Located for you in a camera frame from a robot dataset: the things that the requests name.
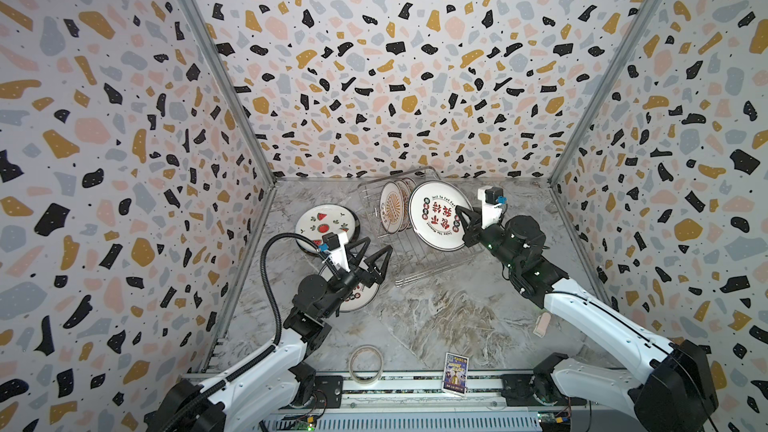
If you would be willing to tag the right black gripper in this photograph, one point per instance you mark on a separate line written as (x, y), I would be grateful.
(487, 233)

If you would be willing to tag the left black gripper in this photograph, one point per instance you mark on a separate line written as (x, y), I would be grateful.
(367, 278)

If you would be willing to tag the orange sunburst plate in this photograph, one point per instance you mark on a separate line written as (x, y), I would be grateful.
(392, 210)
(359, 297)
(406, 186)

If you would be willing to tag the brown rimmed cream plate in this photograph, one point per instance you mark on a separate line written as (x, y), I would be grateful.
(354, 229)

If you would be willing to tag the red character white plate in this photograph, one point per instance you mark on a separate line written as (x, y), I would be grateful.
(433, 217)

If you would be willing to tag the orange sunburst plate front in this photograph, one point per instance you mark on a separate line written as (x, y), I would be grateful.
(392, 210)

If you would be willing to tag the watermelon pattern plate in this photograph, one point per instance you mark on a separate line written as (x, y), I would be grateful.
(321, 220)

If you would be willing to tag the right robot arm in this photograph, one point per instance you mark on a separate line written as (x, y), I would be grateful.
(665, 386)

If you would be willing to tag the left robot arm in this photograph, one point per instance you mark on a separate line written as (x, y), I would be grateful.
(277, 375)

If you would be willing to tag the pink eraser block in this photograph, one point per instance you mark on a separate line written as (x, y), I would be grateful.
(542, 325)

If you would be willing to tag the purple card box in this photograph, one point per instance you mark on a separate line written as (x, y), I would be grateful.
(455, 374)

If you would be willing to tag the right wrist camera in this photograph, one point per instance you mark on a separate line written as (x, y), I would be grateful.
(493, 205)

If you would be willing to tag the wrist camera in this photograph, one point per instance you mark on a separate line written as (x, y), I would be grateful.
(493, 205)
(334, 252)

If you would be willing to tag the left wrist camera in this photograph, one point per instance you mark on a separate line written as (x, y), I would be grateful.
(334, 252)

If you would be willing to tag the wire dish rack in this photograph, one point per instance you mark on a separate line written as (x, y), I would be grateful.
(412, 259)

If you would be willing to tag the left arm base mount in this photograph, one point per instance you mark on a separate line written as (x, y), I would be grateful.
(323, 391)

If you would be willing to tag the aluminium front rail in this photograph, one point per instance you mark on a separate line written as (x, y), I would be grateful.
(416, 402)

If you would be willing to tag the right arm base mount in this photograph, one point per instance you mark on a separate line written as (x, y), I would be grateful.
(537, 387)

